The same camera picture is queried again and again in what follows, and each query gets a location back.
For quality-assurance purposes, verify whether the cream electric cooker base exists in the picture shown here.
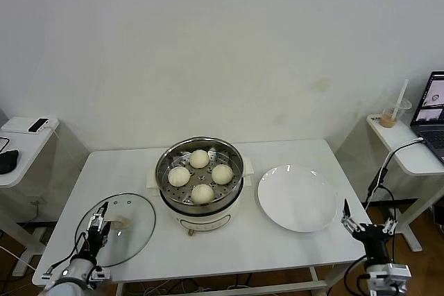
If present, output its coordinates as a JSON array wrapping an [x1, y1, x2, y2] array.
[[147, 156, 256, 238]]

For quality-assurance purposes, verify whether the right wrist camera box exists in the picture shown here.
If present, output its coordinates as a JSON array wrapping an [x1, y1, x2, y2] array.
[[366, 263, 412, 296]]

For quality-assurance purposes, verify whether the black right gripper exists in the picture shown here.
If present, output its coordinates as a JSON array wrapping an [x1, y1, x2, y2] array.
[[341, 198, 398, 267]]

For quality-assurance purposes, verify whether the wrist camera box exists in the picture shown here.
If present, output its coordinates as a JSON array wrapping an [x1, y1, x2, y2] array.
[[88, 265, 112, 282], [366, 263, 412, 296]]

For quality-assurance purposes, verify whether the white steamed baozi bun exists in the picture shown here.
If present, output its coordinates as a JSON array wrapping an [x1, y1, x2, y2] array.
[[189, 149, 211, 169], [191, 184, 214, 205], [168, 166, 191, 187], [211, 164, 234, 185]]

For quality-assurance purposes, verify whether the white round plate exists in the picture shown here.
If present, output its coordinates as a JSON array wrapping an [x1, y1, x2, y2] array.
[[257, 164, 339, 234]]

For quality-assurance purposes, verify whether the stainless steel steamer basket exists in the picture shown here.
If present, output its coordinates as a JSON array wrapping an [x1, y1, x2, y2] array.
[[155, 137, 246, 216]]

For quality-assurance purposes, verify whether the black hanging cable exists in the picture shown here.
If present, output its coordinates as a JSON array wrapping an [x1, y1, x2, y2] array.
[[377, 184, 400, 265]]

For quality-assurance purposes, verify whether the flat white box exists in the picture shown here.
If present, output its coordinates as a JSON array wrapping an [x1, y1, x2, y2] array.
[[1, 116, 60, 134]]

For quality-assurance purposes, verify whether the white table frame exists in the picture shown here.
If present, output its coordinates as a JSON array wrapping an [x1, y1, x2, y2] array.
[[116, 264, 329, 296]]

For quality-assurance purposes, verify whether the black cable with white plug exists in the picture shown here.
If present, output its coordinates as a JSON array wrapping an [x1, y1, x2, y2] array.
[[362, 137, 426, 211]]

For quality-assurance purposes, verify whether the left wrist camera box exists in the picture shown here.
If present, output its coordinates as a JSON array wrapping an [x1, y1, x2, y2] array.
[[88, 265, 112, 282]]

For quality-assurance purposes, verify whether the open dark laptop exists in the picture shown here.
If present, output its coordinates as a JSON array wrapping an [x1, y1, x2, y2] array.
[[410, 71, 444, 164]]

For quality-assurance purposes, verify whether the glass lid with cream handle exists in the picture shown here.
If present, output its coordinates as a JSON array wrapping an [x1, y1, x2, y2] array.
[[75, 191, 157, 268]]

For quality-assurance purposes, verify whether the small black white device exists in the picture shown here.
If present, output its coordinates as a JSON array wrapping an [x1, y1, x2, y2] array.
[[28, 117, 49, 134]]

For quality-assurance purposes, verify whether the black computer mouse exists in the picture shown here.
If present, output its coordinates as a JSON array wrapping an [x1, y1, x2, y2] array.
[[0, 149, 21, 175]]

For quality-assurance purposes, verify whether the clear plastic drink cup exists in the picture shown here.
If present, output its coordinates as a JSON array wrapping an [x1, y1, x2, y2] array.
[[379, 97, 413, 129]]

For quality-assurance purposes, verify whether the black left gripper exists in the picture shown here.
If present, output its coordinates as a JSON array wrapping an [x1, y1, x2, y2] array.
[[84, 202, 114, 259]]

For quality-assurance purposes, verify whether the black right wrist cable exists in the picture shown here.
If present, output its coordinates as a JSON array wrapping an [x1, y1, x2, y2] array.
[[343, 256, 370, 296]]

